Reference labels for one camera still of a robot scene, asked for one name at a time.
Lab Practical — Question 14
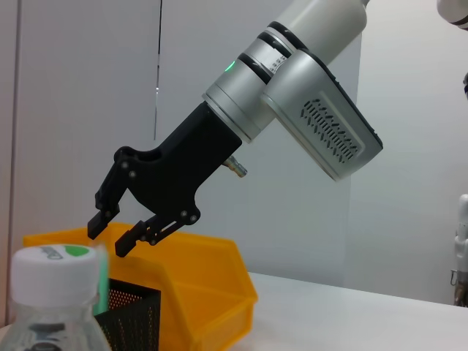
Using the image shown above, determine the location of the yellow plastic storage bin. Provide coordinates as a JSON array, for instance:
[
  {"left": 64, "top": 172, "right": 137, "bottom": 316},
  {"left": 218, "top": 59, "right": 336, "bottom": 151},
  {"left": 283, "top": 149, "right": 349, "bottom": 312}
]
[{"left": 23, "top": 222, "right": 260, "bottom": 351}]

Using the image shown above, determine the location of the black mesh pen holder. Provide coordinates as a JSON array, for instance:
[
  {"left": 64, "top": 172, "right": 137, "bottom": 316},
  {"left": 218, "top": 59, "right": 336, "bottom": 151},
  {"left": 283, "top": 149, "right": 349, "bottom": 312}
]
[{"left": 93, "top": 278, "right": 162, "bottom": 351}]

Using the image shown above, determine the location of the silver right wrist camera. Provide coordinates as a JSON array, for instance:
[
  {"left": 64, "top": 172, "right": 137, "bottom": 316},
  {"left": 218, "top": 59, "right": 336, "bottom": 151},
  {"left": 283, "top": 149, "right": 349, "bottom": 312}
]
[{"left": 260, "top": 49, "right": 384, "bottom": 182}]

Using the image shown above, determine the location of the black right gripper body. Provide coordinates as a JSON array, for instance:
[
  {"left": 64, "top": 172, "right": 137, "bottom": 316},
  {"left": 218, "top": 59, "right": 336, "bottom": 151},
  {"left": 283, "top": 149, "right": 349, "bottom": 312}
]
[{"left": 115, "top": 103, "right": 243, "bottom": 224}]

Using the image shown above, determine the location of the white jointed robot limb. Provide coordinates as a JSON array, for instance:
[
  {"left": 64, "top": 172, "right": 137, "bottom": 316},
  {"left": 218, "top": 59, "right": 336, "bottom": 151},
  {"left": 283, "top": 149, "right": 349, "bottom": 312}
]
[{"left": 450, "top": 193, "right": 468, "bottom": 306}]

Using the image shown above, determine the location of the right arm plug with cable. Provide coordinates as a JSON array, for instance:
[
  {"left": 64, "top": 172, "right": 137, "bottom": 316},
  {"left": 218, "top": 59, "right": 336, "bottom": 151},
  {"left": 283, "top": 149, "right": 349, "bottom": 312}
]
[{"left": 224, "top": 154, "right": 249, "bottom": 179}]

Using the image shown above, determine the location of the clear green-label water bottle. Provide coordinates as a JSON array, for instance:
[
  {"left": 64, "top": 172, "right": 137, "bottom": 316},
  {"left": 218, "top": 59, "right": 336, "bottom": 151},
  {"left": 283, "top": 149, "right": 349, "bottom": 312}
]
[{"left": 9, "top": 244, "right": 113, "bottom": 351}]

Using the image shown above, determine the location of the green pen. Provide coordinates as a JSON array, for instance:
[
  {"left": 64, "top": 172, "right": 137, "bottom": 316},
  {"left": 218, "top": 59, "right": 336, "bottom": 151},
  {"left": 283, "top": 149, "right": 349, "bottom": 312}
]
[{"left": 93, "top": 250, "right": 110, "bottom": 315}]

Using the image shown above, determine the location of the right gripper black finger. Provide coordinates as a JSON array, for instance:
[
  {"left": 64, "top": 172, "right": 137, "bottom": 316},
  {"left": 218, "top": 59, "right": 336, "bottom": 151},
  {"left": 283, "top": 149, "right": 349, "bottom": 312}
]
[
  {"left": 87, "top": 156, "right": 129, "bottom": 241},
  {"left": 115, "top": 214, "right": 199, "bottom": 257}
]

